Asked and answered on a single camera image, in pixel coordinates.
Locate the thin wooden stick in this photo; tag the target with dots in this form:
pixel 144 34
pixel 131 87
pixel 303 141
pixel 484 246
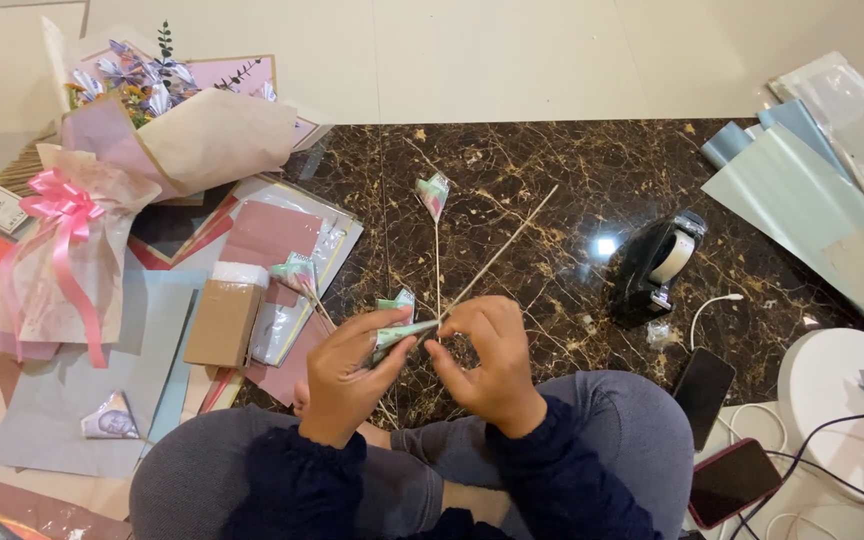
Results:
pixel 503 240

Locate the folded banknote on stick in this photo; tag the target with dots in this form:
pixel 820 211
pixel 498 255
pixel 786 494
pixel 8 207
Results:
pixel 433 196
pixel 297 274

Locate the light blue paper rolls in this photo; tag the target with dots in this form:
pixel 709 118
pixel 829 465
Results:
pixel 807 202

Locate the black tape dispenser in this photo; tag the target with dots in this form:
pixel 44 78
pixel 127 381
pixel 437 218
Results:
pixel 646 270

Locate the pink ribbon bow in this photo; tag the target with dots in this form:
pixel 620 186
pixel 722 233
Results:
pixel 64 217

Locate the red-cased phone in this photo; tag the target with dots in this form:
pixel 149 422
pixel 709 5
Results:
pixel 733 481

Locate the paper-wrapped flower bouquet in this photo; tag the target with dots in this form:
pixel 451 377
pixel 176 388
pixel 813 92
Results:
pixel 147 150

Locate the green banknote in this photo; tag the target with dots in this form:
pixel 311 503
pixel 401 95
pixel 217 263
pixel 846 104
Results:
pixel 396 304
pixel 402 334

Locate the person's left leg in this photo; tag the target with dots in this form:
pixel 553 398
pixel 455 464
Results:
pixel 199 472

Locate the grey paper sheet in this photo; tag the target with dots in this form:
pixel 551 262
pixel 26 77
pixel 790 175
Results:
pixel 87 375

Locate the dusty pink paper sheet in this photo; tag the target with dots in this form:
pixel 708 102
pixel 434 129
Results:
pixel 286 375

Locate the plastic-sleeved pack of paper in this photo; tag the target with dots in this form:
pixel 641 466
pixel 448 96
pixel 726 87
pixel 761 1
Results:
pixel 304 225

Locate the small clear plastic wrapper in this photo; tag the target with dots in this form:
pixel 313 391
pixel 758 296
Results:
pixel 658 334

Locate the person's right hand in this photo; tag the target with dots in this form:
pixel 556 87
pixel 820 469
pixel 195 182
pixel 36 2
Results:
pixel 503 375

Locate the white round stool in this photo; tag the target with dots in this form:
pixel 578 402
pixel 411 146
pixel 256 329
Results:
pixel 829 420

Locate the folded grey banknote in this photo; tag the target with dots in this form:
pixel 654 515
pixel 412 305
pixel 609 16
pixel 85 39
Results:
pixel 111 420

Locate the bundle of wooden sticks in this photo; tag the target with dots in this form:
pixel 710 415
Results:
pixel 23 169

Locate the clear cellophane sheet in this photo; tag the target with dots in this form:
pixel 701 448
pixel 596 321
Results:
pixel 852 120

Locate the black phone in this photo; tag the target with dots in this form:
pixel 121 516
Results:
pixel 703 394

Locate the brown cardboard box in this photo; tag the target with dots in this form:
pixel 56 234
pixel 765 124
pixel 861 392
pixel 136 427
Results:
pixel 223 322

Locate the brown paper sheet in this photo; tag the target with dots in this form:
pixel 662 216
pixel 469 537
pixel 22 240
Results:
pixel 34 502

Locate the person's left hand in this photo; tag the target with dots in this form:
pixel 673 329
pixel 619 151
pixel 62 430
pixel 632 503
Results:
pixel 338 382

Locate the person's leg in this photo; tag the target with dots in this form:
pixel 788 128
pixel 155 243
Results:
pixel 199 472
pixel 627 435

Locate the person's right leg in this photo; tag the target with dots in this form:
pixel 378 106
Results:
pixel 627 435

